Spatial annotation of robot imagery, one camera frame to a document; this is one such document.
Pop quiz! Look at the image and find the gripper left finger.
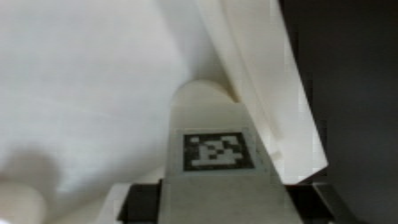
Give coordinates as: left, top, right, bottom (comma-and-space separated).
117, 183, 161, 224

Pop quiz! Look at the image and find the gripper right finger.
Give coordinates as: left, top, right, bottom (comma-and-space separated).
286, 183, 358, 224

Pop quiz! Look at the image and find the white leg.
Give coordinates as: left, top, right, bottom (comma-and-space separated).
158, 80, 303, 224

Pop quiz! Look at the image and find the white square tabletop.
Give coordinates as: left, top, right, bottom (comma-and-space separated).
0, 0, 328, 224

